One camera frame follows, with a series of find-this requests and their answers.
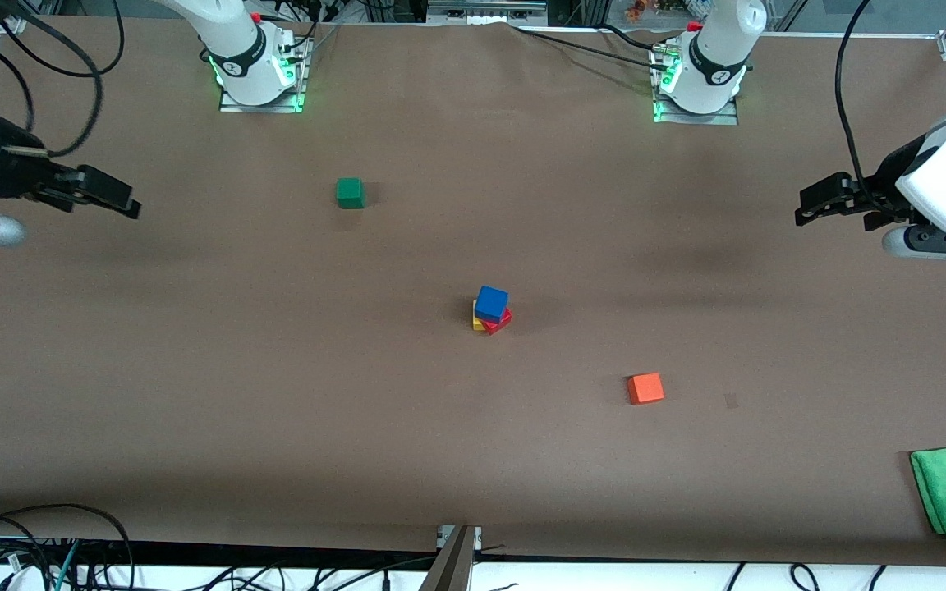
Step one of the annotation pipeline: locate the blue wooden block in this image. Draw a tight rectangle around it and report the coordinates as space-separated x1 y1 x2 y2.
474 285 510 323

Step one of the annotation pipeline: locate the teal floor cable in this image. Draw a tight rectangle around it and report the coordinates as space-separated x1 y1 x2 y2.
53 538 81 591

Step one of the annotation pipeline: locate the aluminium camera mount post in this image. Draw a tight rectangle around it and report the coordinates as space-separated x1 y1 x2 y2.
419 525 484 591

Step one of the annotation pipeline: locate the brown table cover mat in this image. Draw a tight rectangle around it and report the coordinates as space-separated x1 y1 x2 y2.
0 15 946 567

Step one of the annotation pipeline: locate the orange wooden block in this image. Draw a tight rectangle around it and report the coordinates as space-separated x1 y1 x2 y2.
627 373 665 406

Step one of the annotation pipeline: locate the black base cable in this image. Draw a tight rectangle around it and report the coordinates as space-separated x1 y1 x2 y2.
510 25 675 75
592 23 671 52
276 0 344 62

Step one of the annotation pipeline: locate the black looped floor cable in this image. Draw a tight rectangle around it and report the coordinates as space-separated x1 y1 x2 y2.
0 503 135 591

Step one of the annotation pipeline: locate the aluminium arm base plate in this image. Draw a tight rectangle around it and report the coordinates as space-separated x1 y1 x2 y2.
218 33 310 114
652 45 741 126

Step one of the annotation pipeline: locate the aluminium frame rail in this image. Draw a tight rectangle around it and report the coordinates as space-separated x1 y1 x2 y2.
428 0 548 25

